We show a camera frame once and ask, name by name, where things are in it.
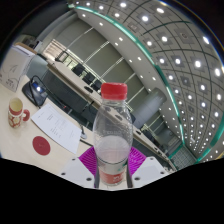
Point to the long curved conference desk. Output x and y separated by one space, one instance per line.
71 78

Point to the clear red-capped water bottle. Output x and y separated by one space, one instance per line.
112 143

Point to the flat round red coaster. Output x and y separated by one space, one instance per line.
41 145

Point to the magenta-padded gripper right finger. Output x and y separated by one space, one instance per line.
136 160

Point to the row of black office chairs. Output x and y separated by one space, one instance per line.
88 78

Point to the red floral ceramic mug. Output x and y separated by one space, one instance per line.
15 115

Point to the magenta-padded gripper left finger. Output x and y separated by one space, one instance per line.
88 160

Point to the white printed paper sheet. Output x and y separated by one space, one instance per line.
55 128

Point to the ceiling lights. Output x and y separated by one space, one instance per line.
178 61

